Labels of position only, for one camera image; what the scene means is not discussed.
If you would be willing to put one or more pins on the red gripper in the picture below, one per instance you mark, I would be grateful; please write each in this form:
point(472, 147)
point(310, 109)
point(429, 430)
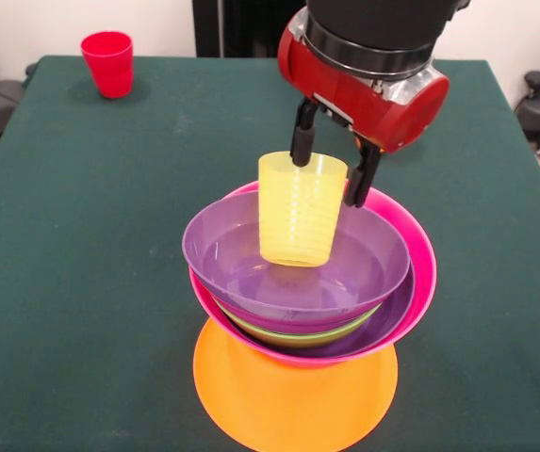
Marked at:
point(345, 89)

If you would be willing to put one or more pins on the yellow plastic cup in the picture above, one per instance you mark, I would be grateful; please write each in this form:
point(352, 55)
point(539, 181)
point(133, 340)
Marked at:
point(298, 221)

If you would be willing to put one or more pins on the large pink plastic bowl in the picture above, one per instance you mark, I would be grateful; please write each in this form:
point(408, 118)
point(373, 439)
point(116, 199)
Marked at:
point(422, 263)

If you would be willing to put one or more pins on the purple plastic bowl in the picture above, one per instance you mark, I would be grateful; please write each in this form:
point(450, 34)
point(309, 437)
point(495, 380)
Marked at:
point(392, 318)
point(217, 245)

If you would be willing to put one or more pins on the light green plastic bowl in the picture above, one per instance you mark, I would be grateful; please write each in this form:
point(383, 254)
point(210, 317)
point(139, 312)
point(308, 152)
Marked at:
point(298, 340)

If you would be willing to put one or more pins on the large orange plastic bowl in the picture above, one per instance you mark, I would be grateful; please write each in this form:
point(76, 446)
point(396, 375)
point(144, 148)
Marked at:
point(274, 409)

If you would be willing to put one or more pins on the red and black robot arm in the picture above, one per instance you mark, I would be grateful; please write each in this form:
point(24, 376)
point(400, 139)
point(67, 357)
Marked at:
point(378, 23)

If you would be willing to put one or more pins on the red plastic cup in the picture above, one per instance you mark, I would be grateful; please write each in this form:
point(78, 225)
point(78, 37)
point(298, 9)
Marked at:
point(107, 66)

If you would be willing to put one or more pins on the dark green tablecloth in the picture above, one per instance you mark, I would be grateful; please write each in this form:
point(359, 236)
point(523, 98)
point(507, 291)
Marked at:
point(62, 306)

